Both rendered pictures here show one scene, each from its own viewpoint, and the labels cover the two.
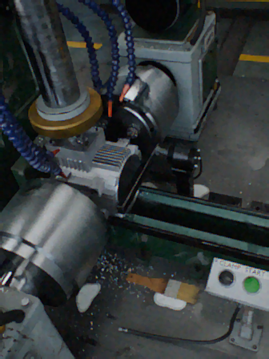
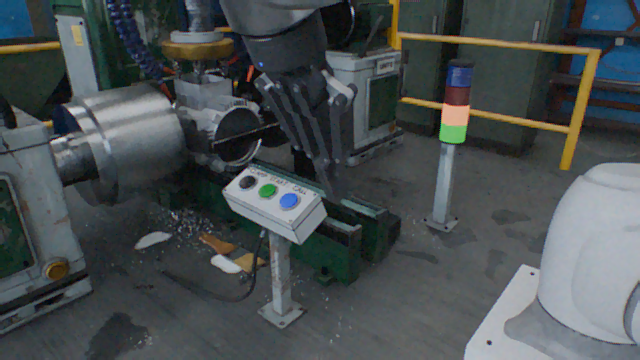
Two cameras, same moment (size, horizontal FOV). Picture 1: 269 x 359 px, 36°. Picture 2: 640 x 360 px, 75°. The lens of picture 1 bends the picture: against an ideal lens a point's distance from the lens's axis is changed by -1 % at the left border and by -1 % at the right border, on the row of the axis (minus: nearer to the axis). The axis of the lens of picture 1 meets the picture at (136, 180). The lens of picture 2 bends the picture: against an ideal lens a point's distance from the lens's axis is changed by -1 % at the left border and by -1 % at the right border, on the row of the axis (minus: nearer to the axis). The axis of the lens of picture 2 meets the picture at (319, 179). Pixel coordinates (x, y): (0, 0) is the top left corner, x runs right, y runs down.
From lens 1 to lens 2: 61 cm
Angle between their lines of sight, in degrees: 22
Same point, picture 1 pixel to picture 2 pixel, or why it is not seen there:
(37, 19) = not seen: outside the picture
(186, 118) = not seen: hidden behind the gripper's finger
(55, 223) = (123, 104)
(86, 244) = (145, 138)
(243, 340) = (274, 314)
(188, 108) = not seen: hidden behind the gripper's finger
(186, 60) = (349, 68)
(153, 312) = (201, 267)
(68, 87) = (198, 13)
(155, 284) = (223, 246)
